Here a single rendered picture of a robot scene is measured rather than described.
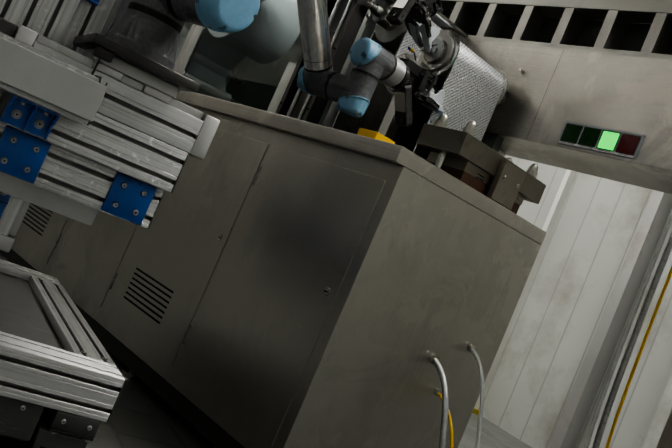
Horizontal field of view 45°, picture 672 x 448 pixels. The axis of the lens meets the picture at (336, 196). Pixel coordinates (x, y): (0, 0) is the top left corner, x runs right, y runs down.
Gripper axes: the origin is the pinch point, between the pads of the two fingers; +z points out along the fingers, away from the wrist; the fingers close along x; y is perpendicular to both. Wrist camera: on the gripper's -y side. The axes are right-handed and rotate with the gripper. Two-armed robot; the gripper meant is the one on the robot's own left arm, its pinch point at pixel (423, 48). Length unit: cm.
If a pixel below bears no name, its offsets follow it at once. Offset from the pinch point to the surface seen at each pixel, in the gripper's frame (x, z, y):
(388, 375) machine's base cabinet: -33, 56, -65
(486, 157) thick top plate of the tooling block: -27.7, 23.6, -11.5
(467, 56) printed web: -7.7, 5.5, 8.7
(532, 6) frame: 1, 8, 50
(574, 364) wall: 78, 260, 125
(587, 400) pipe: 57, 262, 107
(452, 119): -8.0, 20.1, -2.5
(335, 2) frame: 39.4, -10.8, 3.3
